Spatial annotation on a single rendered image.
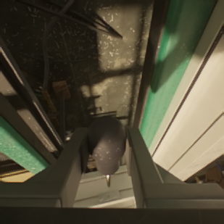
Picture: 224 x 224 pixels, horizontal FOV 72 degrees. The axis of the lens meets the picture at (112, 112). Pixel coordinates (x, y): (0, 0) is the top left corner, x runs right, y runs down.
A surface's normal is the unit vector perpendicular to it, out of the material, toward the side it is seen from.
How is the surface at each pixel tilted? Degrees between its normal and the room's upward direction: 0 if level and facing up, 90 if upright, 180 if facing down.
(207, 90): 90
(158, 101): 0
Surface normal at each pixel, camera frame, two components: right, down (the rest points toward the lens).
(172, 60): 0.21, 0.78
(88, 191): 0.01, -0.61
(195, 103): -0.98, 0.16
